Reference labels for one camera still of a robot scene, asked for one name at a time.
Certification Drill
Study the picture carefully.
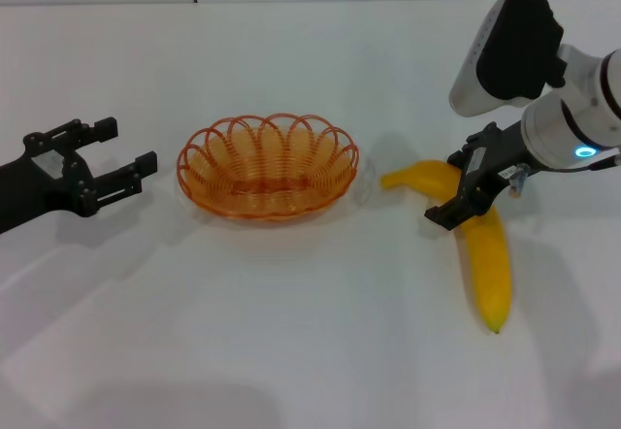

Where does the yellow banana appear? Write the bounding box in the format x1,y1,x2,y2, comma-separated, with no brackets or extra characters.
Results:
379,158,513,336

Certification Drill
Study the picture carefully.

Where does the right arm cable with plug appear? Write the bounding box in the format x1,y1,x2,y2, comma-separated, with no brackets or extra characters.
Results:
508,151,621,198

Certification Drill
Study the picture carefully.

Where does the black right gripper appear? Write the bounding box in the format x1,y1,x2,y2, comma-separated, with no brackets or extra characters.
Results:
424,121,534,232

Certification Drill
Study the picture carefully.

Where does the orange woven plastic basket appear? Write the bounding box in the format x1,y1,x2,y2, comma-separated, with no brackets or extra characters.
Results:
176,113,361,226

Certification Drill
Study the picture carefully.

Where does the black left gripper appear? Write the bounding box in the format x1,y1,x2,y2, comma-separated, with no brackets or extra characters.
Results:
0,116,160,235

